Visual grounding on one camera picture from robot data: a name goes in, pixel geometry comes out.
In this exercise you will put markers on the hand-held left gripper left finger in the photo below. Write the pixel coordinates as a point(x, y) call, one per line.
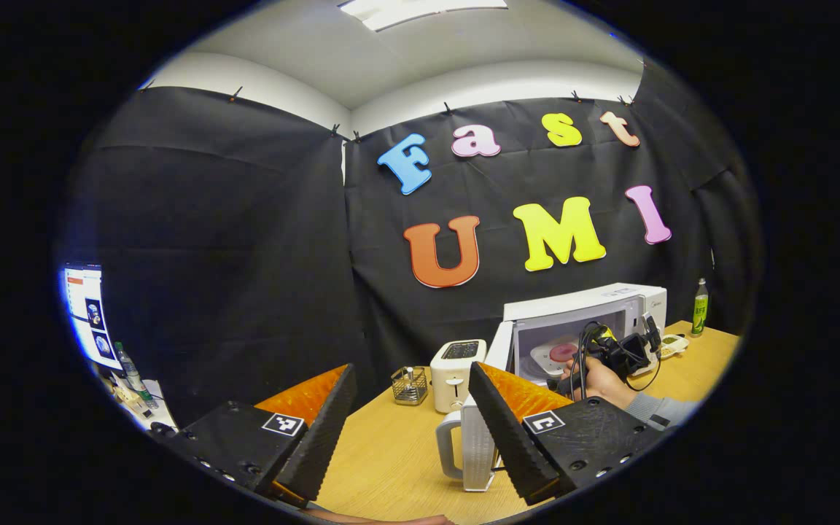
point(321, 434)

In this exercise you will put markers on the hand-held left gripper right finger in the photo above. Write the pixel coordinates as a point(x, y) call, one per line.
point(500, 430)

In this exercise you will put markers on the pink meat slice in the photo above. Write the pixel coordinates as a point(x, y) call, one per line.
point(562, 353)

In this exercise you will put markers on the white microwave oven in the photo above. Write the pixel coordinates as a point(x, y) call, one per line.
point(580, 306)

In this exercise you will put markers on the white foam food tray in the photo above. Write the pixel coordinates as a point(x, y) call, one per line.
point(542, 359)

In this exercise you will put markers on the white divided dish with beans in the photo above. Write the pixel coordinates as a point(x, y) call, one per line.
point(675, 345)

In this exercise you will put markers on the cream white toaster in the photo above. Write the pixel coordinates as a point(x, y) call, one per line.
point(456, 375)

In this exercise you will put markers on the green drink bottle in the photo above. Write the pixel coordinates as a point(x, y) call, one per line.
point(700, 313)

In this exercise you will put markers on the white side desk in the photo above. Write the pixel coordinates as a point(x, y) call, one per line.
point(146, 408)

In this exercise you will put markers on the black backdrop cloth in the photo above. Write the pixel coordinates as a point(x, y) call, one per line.
point(245, 255)

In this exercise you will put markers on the clear water bottle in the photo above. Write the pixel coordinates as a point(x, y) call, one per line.
point(132, 375)

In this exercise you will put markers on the computer monitor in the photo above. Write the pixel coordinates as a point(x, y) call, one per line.
point(88, 313)

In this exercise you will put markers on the ceiling light panel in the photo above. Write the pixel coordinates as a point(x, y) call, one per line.
point(420, 11)

